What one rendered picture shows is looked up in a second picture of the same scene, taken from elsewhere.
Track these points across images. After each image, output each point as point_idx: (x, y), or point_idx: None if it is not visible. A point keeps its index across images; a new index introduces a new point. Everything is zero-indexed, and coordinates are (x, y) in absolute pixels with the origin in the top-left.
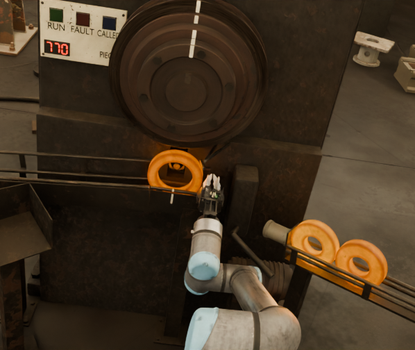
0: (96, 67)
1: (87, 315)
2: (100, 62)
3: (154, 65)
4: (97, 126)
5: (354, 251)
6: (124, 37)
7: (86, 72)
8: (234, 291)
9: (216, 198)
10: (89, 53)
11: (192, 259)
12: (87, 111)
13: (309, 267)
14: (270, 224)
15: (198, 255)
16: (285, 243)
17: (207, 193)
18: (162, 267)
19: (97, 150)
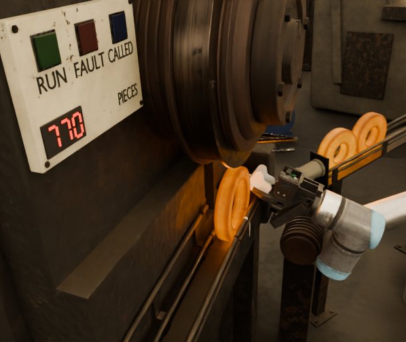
0: (108, 134)
1: None
2: (121, 114)
3: (284, 26)
4: (154, 224)
5: (368, 126)
6: (216, 11)
7: (98, 155)
8: (393, 221)
9: (301, 176)
10: (106, 107)
11: (375, 230)
12: (113, 225)
13: (343, 174)
14: (303, 169)
15: (375, 221)
16: (328, 170)
17: (291, 178)
18: (214, 334)
19: (159, 264)
